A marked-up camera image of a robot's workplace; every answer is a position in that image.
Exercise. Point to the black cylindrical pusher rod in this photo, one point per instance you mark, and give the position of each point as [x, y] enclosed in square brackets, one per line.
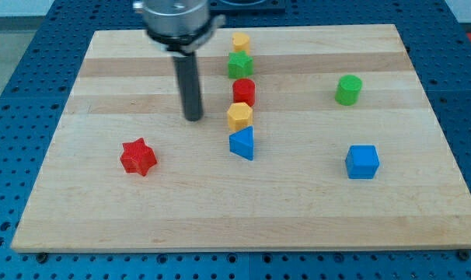
[188, 81]

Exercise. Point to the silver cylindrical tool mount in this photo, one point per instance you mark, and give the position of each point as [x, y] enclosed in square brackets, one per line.
[178, 26]

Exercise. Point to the green star block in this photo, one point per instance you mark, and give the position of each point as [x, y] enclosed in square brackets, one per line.
[240, 65]

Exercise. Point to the red star block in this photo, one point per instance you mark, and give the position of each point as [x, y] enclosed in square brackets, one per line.
[137, 157]

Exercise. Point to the yellow heart block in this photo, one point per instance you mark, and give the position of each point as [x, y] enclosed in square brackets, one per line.
[241, 42]

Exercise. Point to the red cylinder block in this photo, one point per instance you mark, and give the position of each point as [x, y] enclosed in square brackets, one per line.
[244, 91]

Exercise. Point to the yellow hexagon block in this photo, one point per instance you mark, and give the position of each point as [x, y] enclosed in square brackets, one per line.
[239, 116]

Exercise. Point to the blue triangle block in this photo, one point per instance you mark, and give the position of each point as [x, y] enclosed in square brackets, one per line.
[241, 143]

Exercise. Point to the wooden board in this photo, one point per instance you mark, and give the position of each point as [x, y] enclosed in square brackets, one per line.
[294, 195]

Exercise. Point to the green cylinder block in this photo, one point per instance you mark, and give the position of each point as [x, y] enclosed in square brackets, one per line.
[348, 90]

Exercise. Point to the blue cube block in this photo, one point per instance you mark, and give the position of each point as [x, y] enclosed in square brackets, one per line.
[362, 162]

